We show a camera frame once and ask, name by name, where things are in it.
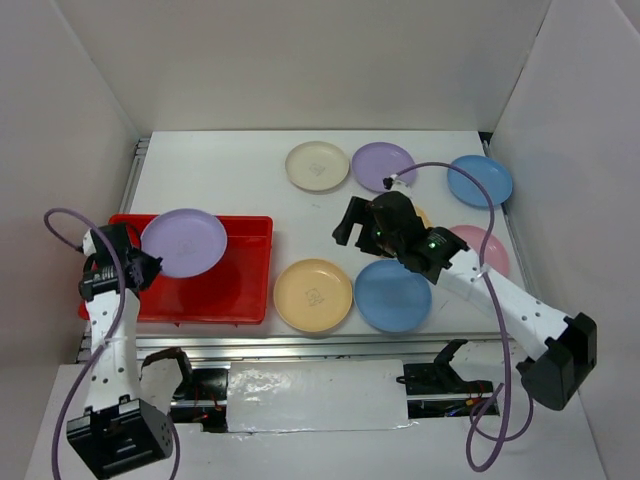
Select blue plate front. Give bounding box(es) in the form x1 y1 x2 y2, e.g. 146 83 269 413
354 260 433 334

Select blue plate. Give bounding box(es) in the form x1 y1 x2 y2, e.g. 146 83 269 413
447 155 513 209
354 260 433 334

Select purple plate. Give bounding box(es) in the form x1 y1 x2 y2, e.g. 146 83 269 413
351 142 415 193
141 208 228 279

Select yellow plate front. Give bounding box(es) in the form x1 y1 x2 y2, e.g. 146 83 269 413
273 259 353 334

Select yellow plate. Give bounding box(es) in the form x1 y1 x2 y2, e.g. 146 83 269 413
414 205 433 228
273 259 353 334

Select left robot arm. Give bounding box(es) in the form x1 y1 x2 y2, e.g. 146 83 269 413
66 223 198 479

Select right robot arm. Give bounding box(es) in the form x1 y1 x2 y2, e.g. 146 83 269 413
332 191 597 411

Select red plastic bin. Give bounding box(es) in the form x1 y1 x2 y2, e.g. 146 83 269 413
107 214 273 325

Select yellow plate middle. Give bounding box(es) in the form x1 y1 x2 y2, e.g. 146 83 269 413
414 205 433 228

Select purple plate back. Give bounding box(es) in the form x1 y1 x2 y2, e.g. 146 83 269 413
351 142 415 193

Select cream plate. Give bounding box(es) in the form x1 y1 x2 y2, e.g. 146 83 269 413
284 141 350 192

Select pink plate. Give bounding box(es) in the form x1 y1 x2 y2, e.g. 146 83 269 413
449 225 510 277

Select blue plate back right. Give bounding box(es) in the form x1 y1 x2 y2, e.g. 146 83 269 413
447 155 513 209

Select white foil-taped cover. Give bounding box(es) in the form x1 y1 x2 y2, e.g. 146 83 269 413
226 360 410 433

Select aluminium frame rail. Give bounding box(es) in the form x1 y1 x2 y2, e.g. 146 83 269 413
74 333 531 362

